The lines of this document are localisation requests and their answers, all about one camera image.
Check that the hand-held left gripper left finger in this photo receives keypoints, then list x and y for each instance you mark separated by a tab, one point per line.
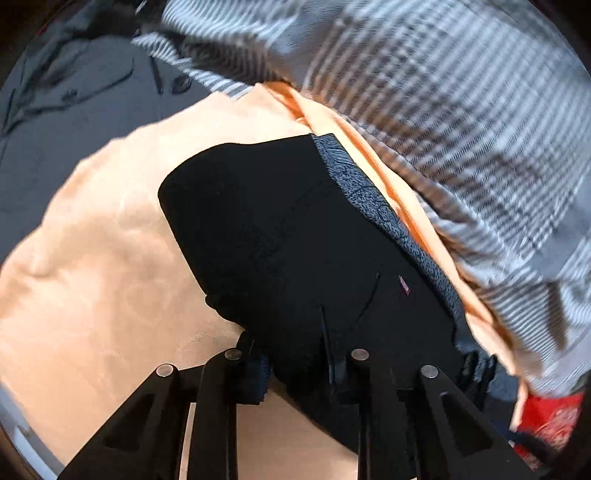
256	383

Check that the grey striped duvet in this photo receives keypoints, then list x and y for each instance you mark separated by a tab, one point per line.
438	115

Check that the dark grey button shirt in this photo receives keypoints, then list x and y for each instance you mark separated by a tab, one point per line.
69	115

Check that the orange bed sheet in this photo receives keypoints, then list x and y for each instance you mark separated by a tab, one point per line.
101	258

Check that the black pants with blue stripes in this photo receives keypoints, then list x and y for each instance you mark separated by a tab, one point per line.
286	240

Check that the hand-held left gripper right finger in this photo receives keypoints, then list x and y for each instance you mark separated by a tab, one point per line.
334	369

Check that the red embroidered cushion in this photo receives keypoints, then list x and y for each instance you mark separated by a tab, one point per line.
549	415

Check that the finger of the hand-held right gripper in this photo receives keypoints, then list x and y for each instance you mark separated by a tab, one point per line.
478	371

